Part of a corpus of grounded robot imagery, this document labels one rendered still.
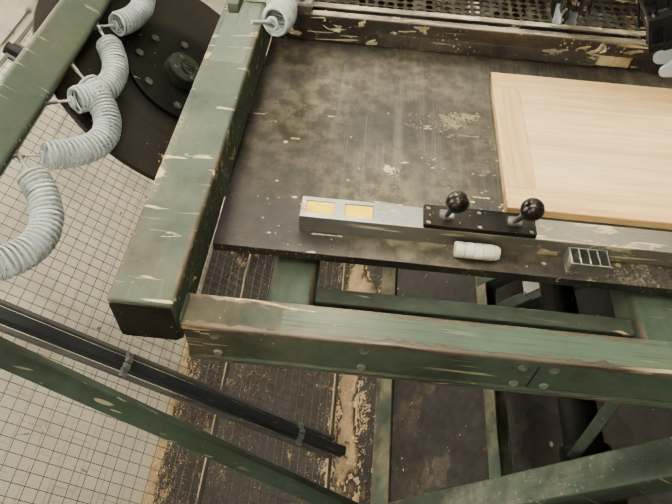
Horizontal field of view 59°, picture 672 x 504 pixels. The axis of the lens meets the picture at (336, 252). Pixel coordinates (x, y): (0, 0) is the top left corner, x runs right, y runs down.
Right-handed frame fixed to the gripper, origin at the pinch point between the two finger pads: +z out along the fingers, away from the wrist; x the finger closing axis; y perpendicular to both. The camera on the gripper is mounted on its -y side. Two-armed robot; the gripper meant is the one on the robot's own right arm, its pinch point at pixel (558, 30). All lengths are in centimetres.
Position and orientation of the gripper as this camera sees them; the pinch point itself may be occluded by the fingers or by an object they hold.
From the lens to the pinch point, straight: 170.5
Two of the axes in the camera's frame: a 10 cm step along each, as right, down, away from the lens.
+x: 9.9, 1.0, -0.2
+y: -1.0, 7.9, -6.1
